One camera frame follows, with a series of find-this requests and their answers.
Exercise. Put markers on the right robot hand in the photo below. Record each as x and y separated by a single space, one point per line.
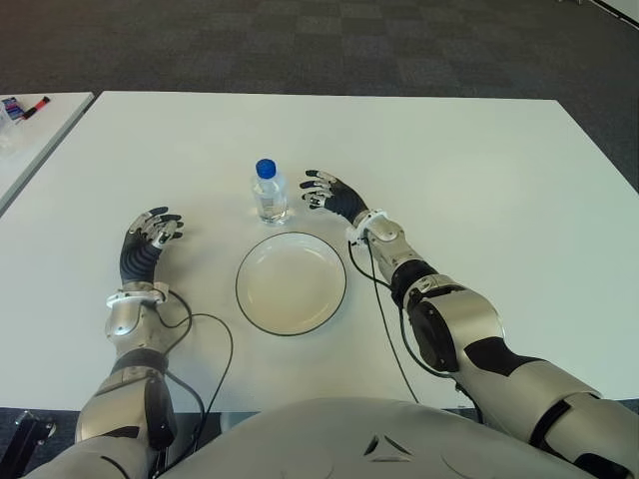
344 199

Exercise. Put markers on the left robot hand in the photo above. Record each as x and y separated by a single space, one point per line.
142 254

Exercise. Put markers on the clear water bottle blue cap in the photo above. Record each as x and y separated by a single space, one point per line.
269 194

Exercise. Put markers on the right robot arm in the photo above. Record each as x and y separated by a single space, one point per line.
459 339

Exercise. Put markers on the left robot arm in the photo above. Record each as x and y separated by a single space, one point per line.
135 359

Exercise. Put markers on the white plate black rim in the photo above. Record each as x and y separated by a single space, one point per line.
291 284

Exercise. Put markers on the white side table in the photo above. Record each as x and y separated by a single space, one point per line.
35 147

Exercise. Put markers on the clear plastic bag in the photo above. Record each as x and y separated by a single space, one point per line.
7 140

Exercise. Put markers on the red black marker pen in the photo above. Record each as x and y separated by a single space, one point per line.
35 107

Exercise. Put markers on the blue packet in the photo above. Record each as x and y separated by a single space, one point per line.
12 109

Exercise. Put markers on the black wheeled base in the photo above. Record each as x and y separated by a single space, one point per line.
30 439

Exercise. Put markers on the grey robot torso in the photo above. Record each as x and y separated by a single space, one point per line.
374 444

